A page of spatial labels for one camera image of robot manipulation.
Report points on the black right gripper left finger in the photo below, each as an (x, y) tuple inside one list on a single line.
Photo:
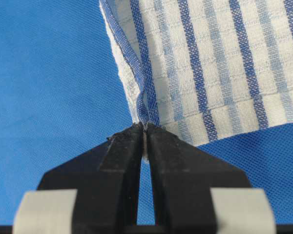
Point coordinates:
[(107, 182)]

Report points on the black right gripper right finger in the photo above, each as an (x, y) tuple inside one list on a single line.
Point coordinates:
[(182, 176)]

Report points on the blue striped white towel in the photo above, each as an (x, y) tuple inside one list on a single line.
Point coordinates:
[(204, 70)]

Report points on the blue table cloth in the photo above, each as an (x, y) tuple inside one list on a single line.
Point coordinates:
[(60, 95)]

